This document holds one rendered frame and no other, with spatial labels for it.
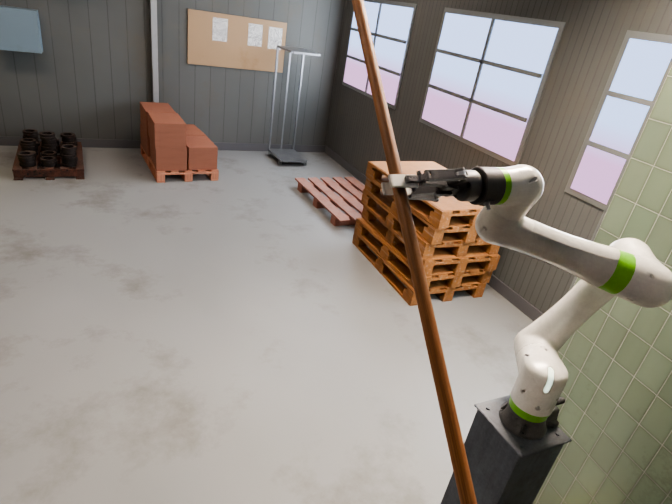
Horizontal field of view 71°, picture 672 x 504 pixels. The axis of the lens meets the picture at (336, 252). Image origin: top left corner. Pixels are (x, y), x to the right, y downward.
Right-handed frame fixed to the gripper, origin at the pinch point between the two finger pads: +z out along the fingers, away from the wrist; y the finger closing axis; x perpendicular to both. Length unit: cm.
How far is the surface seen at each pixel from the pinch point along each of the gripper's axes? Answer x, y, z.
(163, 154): 282, 461, 32
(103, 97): 406, 524, 103
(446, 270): 55, 269, -199
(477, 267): 57, 270, -235
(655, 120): 35, 13, -121
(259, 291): 60, 314, -35
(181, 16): 486, 443, -1
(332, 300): 43, 300, -96
